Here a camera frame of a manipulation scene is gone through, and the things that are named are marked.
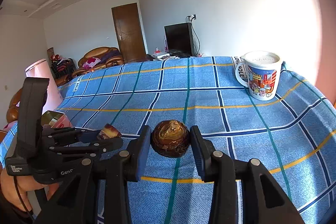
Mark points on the pink metal tin box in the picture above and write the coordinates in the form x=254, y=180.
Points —
x=55, y=119

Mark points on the brown leather armchair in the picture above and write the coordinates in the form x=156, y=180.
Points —
x=98, y=58

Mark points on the chocolate cupcake front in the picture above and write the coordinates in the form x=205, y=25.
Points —
x=108, y=132

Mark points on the black television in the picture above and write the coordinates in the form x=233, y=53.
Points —
x=179, y=38

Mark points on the dark marbled round cake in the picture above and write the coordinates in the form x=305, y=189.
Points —
x=170, y=138

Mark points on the person's left hand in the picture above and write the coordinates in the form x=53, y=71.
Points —
x=15, y=189

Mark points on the blue plaid tablecloth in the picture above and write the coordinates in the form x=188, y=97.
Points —
x=292, y=134

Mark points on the pink electric kettle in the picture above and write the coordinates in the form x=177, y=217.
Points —
x=41, y=70

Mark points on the brown leather sofa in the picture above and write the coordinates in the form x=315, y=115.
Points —
x=13, y=111

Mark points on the dark brown far door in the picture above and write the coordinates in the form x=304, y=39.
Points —
x=129, y=33

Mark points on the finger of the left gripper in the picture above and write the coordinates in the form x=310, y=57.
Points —
x=68, y=135
x=74, y=146

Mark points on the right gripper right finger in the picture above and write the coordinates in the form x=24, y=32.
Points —
x=215, y=166

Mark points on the cartoon printed white mug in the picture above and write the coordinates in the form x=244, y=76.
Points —
x=259, y=72

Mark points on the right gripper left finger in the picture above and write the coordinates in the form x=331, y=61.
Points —
x=123, y=167

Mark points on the wall power socket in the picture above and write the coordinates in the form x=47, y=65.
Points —
x=191, y=17

